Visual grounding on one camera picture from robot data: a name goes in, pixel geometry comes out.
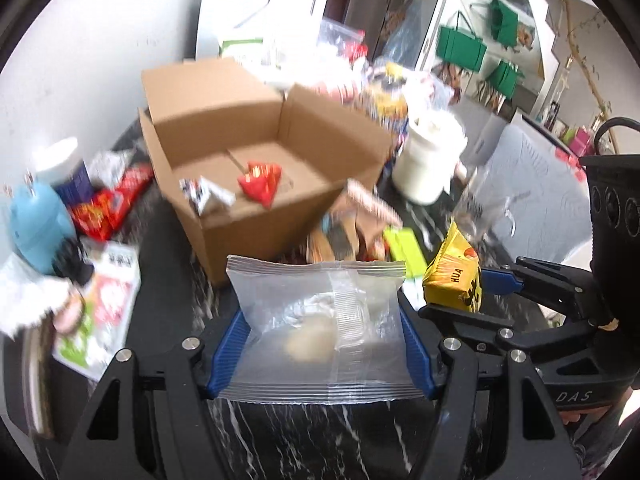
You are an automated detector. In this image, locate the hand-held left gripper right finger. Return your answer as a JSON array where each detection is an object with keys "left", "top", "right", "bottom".
[{"left": 397, "top": 305, "right": 586, "bottom": 480}]

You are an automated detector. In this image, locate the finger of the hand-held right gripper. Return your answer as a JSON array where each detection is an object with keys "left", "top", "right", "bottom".
[
  {"left": 480, "top": 256, "right": 601, "bottom": 320},
  {"left": 418, "top": 303, "right": 617, "bottom": 362}
]

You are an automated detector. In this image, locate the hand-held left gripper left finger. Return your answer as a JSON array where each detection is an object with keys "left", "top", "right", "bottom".
[{"left": 60, "top": 310, "right": 251, "bottom": 480}]

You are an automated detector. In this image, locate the yellow snack packet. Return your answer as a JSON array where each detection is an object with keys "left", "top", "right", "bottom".
[{"left": 422, "top": 220, "right": 483, "bottom": 313}]

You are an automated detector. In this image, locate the green and white snack packet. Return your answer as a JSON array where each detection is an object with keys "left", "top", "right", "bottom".
[{"left": 382, "top": 227, "right": 426, "bottom": 281}]

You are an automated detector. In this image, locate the clear plastic snack packet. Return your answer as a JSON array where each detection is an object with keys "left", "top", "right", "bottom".
[{"left": 226, "top": 255, "right": 431, "bottom": 406}]

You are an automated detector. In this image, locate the small white blue snack packet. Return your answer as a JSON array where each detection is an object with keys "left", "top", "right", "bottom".
[{"left": 180, "top": 176, "right": 237, "bottom": 217}]

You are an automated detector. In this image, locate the red snack packet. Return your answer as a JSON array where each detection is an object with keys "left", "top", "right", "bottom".
[{"left": 237, "top": 161, "right": 283, "bottom": 209}]

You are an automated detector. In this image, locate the brown cardboard box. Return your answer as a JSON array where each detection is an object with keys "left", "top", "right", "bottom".
[{"left": 139, "top": 57, "right": 396, "bottom": 288}]

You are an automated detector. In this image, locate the clear glass mug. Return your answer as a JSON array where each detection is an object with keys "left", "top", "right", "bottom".
[{"left": 457, "top": 170, "right": 531, "bottom": 241}]

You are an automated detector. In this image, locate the grey leaf-pattern chair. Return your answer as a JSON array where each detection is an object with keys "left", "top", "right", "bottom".
[{"left": 470, "top": 122, "right": 593, "bottom": 281}]

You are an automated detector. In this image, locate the brown gold snack packet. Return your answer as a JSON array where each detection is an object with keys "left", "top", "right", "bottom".
[{"left": 307, "top": 212, "right": 388, "bottom": 263}]

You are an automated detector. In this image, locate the white ceramic jar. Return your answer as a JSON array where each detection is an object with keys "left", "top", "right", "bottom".
[{"left": 391, "top": 110, "right": 468, "bottom": 206}]

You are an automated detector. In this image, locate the pink striped snack packet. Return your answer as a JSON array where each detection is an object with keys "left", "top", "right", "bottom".
[{"left": 345, "top": 179, "right": 405, "bottom": 231}]

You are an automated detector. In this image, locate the long red snack bar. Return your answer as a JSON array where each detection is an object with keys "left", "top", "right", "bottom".
[{"left": 112, "top": 162, "right": 153, "bottom": 231}]

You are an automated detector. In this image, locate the green tote bag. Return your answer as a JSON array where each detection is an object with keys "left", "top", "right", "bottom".
[
  {"left": 485, "top": 59, "right": 523, "bottom": 101},
  {"left": 436, "top": 12, "right": 488, "bottom": 73},
  {"left": 487, "top": 0, "right": 521, "bottom": 48}
]

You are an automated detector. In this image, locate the patterned hanging bag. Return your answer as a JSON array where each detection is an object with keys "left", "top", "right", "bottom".
[{"left": 440, "top": 60, "right": 471, "bottom": 96}]

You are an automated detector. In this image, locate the white paper napkin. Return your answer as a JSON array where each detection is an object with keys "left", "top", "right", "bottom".
[{"left": 0, "top": 255, "right": 71, "bottom": 336}]

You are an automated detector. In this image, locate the drink bottle with yellow cap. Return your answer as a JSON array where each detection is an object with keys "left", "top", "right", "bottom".
[{"left": 362, "top": 62, "right": 411, "bottom": 131}]

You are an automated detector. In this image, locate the silver snack packet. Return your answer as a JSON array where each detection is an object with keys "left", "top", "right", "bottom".
[{"left": 90, "top": 150, "right": 133, "bottom": 188}]

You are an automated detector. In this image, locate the light blue round device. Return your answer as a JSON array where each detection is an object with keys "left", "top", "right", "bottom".
[{"left": 11, "top": 182, "right": 78, "bottom": 276}]

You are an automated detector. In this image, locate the dark bottle with white cap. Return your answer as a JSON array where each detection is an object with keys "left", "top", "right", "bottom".
[{"left": 37, "top": 137, "right": 96, "bottom": 201}]

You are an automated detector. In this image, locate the clear hanging plastic bag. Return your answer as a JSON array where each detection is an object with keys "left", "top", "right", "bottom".
[{"left": 385, "top": 0, "right": 423, "bottom": 68}]

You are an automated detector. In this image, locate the clear zip plastic bag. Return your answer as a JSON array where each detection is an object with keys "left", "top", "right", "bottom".
[{"left": 317, "top": 17, "right": 366, "bottom": 56}]

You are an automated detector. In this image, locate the green and white carton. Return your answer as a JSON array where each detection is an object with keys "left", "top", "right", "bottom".
[{"left": 220, "top": 35, "right": 266, "bottom": 66}]

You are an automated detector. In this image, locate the white refrigerator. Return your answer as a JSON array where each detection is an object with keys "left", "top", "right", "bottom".
[{"left": 195, "top": 0, "right": 331, "bottom": 61}]

